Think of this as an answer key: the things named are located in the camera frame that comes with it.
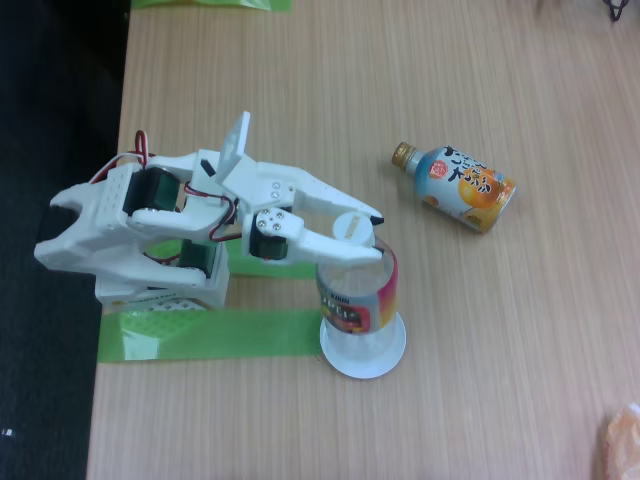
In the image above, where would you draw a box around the clear plastic bottle white cap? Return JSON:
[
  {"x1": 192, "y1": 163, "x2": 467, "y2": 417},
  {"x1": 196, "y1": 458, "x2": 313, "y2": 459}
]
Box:
[{"x1": 315, "y1": 209, "x2": 401, "y2": 374}]

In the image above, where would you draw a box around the orange juice bottle can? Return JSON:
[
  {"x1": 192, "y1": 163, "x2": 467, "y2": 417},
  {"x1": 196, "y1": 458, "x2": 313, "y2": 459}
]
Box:
[{"x1": 391, "y1": 140, "x2": 518, "y2": 235}]

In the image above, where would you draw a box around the short green tape strip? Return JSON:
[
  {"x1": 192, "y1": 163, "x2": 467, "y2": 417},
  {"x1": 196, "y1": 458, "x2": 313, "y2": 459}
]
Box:
[{"x1": 149, "y1": 237, "x2": 321, "y2": 280}]

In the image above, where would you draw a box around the long green tape strip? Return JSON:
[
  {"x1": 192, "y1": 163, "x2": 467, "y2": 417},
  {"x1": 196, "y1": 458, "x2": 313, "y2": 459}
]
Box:
[{"x1": 97, "y1": 308, "x2": 322, "y2": 365}]

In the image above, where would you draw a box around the small white round plate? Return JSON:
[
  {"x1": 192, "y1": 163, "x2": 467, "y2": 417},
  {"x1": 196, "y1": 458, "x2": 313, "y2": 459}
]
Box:
[{"x1": 318, "y1": 312, "x2": 407, "y2": 380}]

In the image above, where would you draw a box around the green tape at table edge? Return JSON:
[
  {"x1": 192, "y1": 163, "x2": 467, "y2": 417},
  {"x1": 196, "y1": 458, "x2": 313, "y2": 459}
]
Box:
[{"x1": 130, "y1": 0, "x2": 293, "y2": 14}]

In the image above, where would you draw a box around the orange plastic bag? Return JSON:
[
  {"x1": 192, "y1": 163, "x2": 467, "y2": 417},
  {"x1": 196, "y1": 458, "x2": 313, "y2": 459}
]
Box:
[{"x1": 597, "y1": 402, "x2": 640, "y2": 480}]

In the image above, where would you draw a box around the black cable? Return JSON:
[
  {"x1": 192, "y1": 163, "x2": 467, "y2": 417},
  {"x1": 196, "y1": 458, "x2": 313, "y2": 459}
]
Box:
[{"x1": 602, "y1": 0, "x2": 631, "y2": 24}]

